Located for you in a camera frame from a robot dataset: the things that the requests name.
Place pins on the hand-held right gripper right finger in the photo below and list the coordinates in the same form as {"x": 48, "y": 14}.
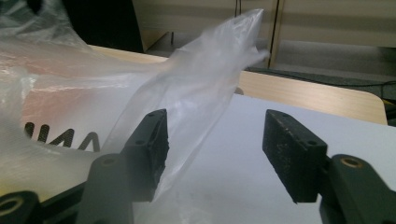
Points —
{"x": 295, "y": 155}

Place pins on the yellow floor tape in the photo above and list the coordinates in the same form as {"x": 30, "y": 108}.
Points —
{"x": 390, "y": 103}

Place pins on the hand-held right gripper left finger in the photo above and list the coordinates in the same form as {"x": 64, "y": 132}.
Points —
{"x": 146, "y": 149}

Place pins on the clear printed plastic bag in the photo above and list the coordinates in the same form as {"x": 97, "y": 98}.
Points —
{"x": 193, "y": 87}

